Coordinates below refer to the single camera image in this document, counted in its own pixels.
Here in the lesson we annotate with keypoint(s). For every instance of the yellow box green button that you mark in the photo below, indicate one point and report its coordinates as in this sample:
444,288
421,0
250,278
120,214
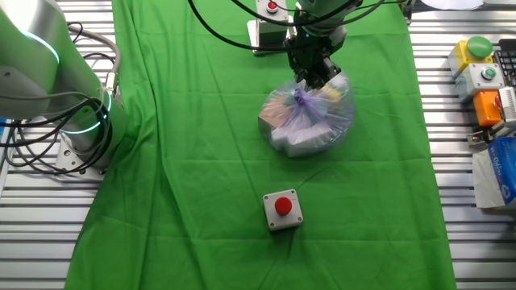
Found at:
463,54

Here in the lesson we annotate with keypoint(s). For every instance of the aluminium corner bracket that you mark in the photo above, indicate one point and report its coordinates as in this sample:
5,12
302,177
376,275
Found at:
477,139

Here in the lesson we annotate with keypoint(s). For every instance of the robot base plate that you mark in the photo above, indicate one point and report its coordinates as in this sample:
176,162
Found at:
66,155

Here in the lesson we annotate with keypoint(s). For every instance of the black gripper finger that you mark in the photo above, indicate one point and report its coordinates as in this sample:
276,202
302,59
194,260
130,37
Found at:
306,76
327,72

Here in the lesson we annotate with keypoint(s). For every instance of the blue tissue pack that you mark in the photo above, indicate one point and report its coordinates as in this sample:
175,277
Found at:
504,169

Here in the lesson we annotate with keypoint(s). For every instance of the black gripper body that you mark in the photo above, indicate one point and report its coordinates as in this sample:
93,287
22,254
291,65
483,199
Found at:
314,48

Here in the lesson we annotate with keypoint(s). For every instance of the orange box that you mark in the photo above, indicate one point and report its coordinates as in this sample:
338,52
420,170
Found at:
485,108

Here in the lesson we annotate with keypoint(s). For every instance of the silver depth camera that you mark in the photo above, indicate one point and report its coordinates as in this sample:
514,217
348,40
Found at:
508,106

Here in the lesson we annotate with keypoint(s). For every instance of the grey red-button box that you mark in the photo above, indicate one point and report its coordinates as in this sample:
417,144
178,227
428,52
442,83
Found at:
272,16
272,217

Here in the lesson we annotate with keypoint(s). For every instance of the grey box green button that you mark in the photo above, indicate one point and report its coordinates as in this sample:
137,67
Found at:
479,78

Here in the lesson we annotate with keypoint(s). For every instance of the clear plastic bag with items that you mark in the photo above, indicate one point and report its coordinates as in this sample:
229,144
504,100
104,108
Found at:
306,125

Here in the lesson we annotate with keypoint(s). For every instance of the black keyboard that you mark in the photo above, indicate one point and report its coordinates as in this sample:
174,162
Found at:
508,60

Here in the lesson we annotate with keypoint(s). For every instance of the yellow sponge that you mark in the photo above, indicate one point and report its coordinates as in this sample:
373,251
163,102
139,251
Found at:
332,93

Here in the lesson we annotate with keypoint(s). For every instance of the green cloth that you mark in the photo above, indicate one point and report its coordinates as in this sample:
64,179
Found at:
201,161

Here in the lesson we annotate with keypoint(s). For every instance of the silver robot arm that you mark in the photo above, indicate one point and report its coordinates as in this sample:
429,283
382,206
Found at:
36,72

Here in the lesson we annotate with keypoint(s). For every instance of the grey box red button rear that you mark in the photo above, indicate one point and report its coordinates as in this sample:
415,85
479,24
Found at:
253,38

